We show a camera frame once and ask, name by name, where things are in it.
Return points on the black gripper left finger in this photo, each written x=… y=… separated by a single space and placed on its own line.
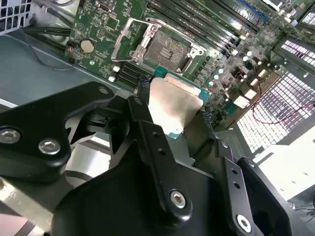
x=37 y=123

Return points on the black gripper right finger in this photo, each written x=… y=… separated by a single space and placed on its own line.
x=232 y=177

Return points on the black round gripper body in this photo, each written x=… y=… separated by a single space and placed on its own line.
x=118 y=204

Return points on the silver topped CPU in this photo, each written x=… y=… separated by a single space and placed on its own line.
x=172 y=108

